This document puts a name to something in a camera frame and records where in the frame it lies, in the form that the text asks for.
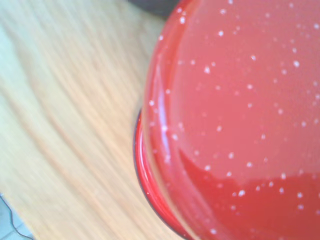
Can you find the red speckled enamel mug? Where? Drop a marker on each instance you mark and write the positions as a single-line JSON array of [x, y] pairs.
[[237, 112]]

